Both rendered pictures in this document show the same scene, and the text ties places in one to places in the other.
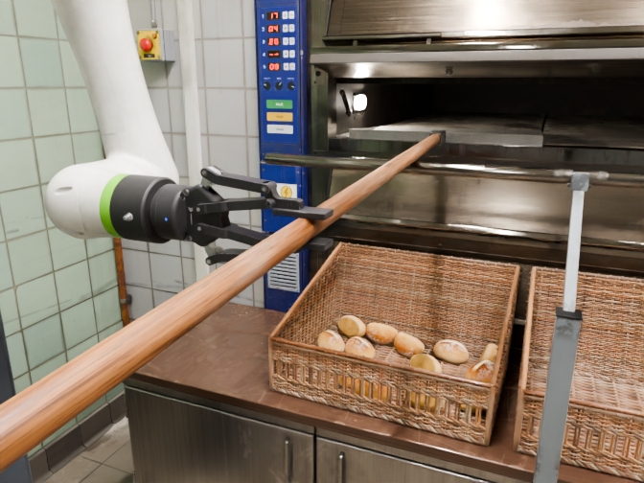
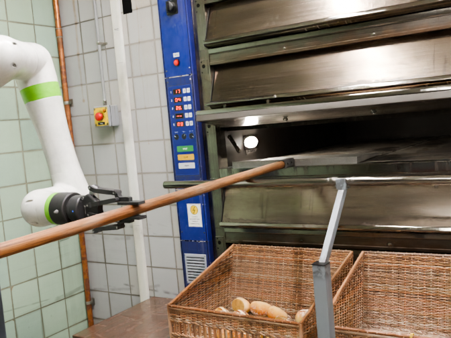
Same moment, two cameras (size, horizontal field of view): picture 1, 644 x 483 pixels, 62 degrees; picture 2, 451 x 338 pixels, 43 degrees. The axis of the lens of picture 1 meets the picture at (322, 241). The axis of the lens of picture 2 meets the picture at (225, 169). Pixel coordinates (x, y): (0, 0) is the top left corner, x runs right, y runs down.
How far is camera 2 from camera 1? 88 cm
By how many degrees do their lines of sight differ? 15
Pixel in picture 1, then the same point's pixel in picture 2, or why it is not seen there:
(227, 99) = (153, 147)
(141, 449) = not seen: outside the picture
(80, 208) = (35, 209)
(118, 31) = (58, 123)
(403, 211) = (272, 217)
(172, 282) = (121, 285)
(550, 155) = (362, 170)
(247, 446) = not seen: outside the picture
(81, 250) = (58, 262)
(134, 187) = (60, 197)
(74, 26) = (37, 123)
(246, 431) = not seen: outside the picture
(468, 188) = (314, 197)
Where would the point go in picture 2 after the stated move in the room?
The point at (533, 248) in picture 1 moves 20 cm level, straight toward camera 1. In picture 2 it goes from (363, 237) to (345, 250)
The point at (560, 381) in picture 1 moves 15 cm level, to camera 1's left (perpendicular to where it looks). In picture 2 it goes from (321, 308) to (269, 310)
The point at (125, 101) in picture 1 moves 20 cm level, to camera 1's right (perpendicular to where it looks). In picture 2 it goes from (61, 157) to (125, 151)
